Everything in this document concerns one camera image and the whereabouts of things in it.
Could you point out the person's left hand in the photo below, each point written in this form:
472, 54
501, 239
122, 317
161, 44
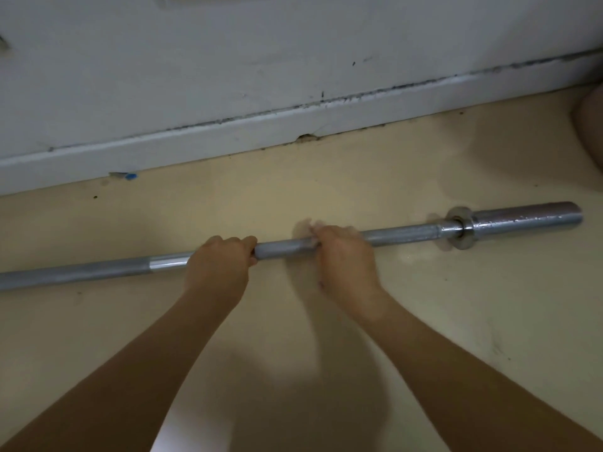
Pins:
217, 270

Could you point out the person's right hand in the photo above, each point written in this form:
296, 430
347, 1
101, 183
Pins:
347, 268

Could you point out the person's left fingers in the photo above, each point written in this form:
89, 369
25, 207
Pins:
233, 243

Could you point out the person's right fingers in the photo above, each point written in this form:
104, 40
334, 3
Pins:
337, 235

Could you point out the silver steel barbell bar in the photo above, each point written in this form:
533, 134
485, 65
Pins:
405, 233

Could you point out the person's left forearm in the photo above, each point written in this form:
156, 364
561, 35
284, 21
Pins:
117, 376

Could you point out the person's right forearm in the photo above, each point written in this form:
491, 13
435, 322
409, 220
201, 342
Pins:
471, 385

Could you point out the small blue scrap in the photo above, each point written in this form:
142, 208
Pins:
126, 175

